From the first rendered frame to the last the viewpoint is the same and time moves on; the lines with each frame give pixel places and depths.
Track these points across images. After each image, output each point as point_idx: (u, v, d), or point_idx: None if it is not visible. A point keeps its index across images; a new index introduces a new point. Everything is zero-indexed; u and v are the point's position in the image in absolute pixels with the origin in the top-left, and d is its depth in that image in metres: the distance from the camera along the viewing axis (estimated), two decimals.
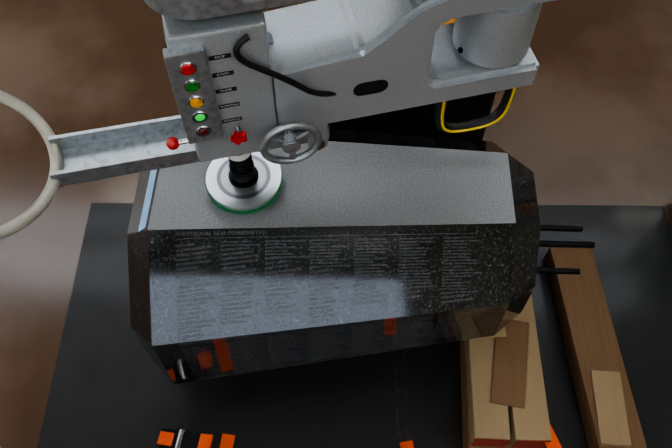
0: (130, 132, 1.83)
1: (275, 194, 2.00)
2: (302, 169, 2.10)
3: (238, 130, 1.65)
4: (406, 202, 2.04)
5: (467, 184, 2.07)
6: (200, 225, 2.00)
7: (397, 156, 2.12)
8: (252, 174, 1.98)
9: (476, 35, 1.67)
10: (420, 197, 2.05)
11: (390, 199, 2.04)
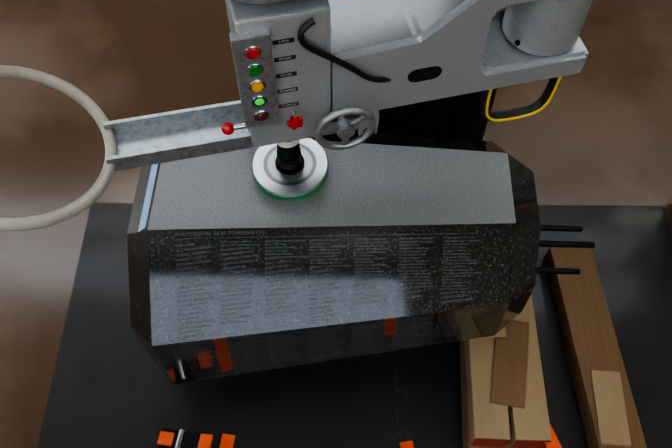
0: (182, 118, 1.85)
1: (269, 192, 2.00)
2: None
3: (294, 115, 1.67)
4: (406, 202, 2.04)
5: (467, 184, 2.07)
6: (200, 225, 2.00)
7: (397, 156, 2.12)
8: (299, 161, 2.00)
9: (537, 26, 1.69)
10: (420, 197, 2.05)
11: (390, 199, 2.04)
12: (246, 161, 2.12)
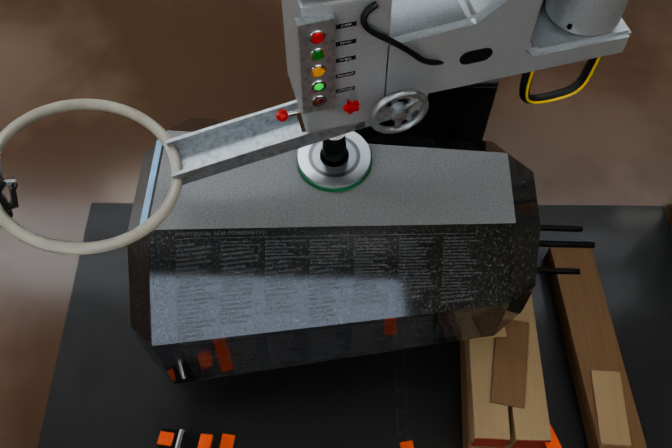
0: (238, 126, 1.94)
1: (366, 172, 2.07)
2: None
3: (350, 100, 1.70)
4: (406, 202, 2.04)
5: (467, 184, 2.07)
6: (200, 225, 2.00)
7: (397, 156, 2.12)
8: (344, 153, 2.05)
9: (591, 7, 1.72)
10: (420, 197, 2.05)
11: (390, 199, 2.04)
12: None
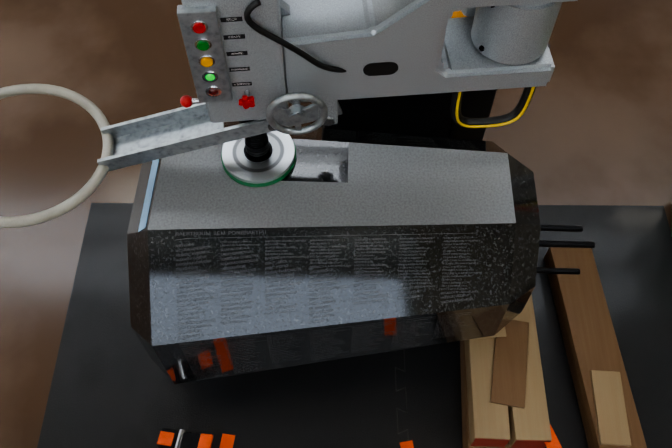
0: (167, 119, 2.02)
1: (277, 178, 2.07)
2: (302, 169, 2.10)
3: (247, 95, 1.70)
4: (406, 202, 2.04)
5: (467, 184, 2.07)
6: (200, 225, 2.00)
7: (397, 156, 2.12)
8: (265, 150, 2.06)
9: (499, 33, 1.67)
10: (420, 197, 2.05)
11: (390, 199, 2.04)
12: None
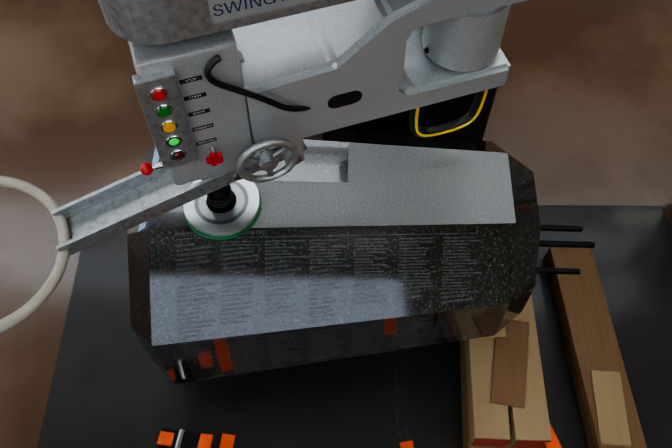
0: (122, 188, 1.90)
1: None
2: (302, 169, 2.10)
3: (213, 151, 1.62)
4: (406, 202, 2.04)
5: (467, 184, 2.07)
6: None
7: (397, 156, 2.12)
8: (230, 199, 1.97)
9: (440, 36, 1.67)
10: (420, 197, 2.05)
11: (390, 199, 2.04)
12: None
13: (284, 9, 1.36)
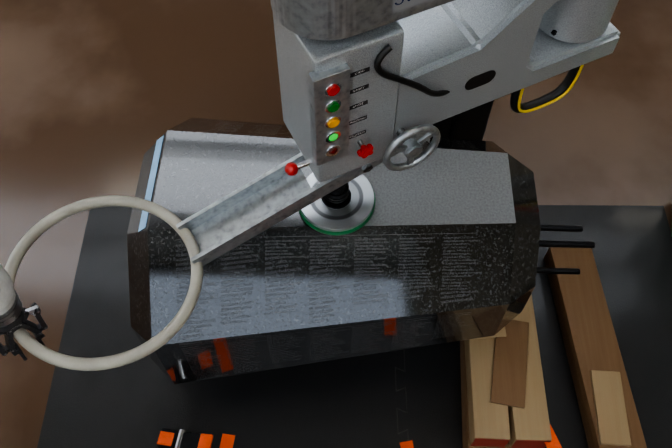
0: (245, 194, 1.89)
1: None
2: (302, 169, 2.10)
3: (363, 144, 1.63)
4: (406, 202, 2.04)
5: (467, 184, 2.07)
6: None
7: (397, 156, 2.12)
8: (348, 193, 1.98)
9: (575, 14, 1.71)
10: (420, 197, 2.05)
11: (390, 199, 2.04)
12: (246, 161, 2.12)
13: None
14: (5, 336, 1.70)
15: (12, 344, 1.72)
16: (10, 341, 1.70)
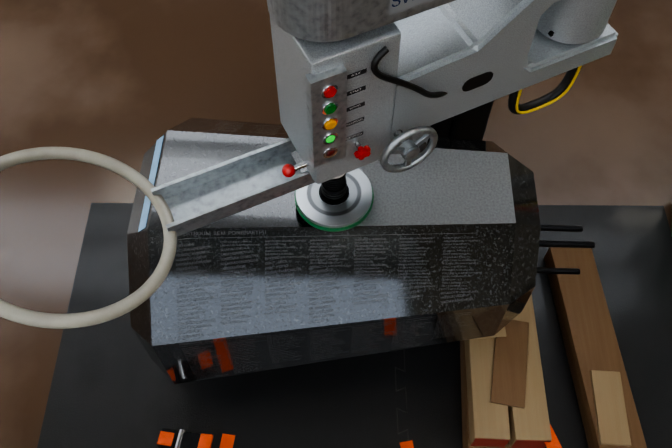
0: (230, 169, 1.77)
1: None
2: (302, 169, 2.10)
3: (360, 145, 1.62)
4: (406, 202, 2.04)
5: (467, 184, 2.07)
6: None
7: (397, 156, 2.12)
8: (346, 189, 1.96)
9: (572, 15, 1.70)
10: (420, 197, 2.05)
11: (390, 199, 2.04)
12: None
13: None
14: None
15: None
16: None
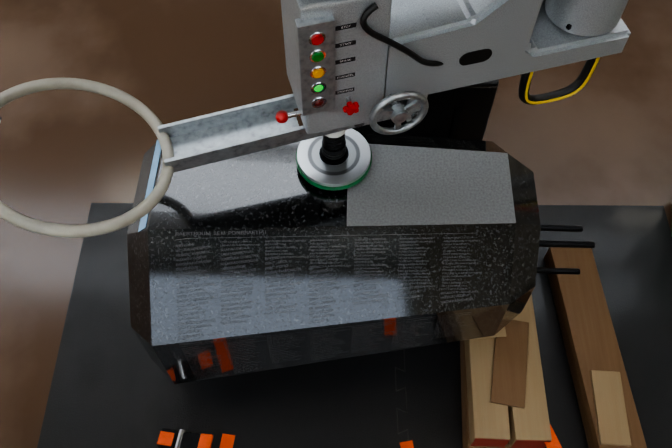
0: (233, 116, 1.90)
1: None
2: None
3: (350, 101, 1.69)
4: (406, 202, 2.04)
5: (467, 184, 2.07)
6: (200, 225, 2.00)
7: (397, 156, 2.12)
8: (344, 151, 2.03)
9: (591, 8, 1.72)
10: (420, 197, 2.05)
11: (390, 199, 2.04)
12: (246, 161, 2.12)
13: None
14: None
15: None
16: None
